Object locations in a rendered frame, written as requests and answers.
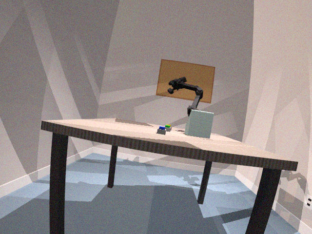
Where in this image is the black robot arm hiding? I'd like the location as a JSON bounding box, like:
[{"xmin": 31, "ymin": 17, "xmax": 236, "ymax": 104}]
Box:
[{"xmin": 169, "ymin": 77, "xmax": 203, "ymax": 116}]

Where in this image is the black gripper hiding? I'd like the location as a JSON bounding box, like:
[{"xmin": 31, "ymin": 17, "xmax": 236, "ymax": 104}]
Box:
[{"xmin": 168, "ymin": 84, "xmax": 179, "ymax": 94}]

